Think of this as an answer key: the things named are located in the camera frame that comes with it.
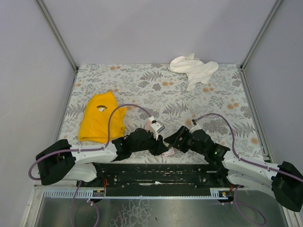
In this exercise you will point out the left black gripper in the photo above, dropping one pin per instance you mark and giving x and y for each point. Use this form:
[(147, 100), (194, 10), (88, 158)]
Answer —
[(155, 144)]

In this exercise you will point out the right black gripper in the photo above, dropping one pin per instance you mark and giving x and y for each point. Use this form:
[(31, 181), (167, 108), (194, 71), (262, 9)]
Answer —
[(182, 137)]

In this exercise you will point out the white red staple box sleeve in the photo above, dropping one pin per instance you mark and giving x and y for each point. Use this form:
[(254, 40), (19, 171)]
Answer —
[(170, 152)]

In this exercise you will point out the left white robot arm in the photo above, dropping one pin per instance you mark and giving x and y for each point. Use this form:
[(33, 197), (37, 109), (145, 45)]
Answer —
[(62, 161)]

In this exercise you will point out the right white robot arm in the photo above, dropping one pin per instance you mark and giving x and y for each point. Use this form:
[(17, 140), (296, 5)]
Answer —
[(283, 182)]

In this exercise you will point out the floral table mat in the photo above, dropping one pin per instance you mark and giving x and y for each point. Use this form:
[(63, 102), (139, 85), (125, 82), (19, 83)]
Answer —
[(220, 105)]

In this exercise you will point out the yellow folded cloth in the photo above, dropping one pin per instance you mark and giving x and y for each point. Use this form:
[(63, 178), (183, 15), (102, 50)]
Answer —
[(101, 121)]

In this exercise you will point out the white crumpled cloth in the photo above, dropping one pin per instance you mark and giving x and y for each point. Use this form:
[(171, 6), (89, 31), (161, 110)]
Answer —
[(195, 70)]

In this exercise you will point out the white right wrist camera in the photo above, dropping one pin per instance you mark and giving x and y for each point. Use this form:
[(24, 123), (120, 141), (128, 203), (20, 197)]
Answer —
[(195, 128)]

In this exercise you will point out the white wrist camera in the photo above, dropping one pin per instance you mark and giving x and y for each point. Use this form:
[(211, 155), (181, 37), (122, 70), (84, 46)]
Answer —
[(156, 128), (195, 128)]

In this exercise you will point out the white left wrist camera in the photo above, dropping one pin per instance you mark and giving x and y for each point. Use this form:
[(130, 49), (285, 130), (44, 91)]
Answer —
[(156, 128)]

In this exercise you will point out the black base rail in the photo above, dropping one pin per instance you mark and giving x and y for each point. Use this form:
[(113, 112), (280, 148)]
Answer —
[(154, 180)]

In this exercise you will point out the white slotted cable duct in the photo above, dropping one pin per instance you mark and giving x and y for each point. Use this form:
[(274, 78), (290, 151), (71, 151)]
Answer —
[(75, 194)]

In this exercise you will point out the left aluminium frame post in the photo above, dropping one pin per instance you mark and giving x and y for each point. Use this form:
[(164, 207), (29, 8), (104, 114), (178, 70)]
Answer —
[(56, 33)]

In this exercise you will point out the aluminium frame post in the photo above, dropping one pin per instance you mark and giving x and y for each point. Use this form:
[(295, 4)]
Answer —
[(56, 33), (262, 32)]

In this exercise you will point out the right aluminium frame post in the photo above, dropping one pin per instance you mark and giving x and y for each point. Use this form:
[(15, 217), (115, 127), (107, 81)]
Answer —
[(262, 32)]

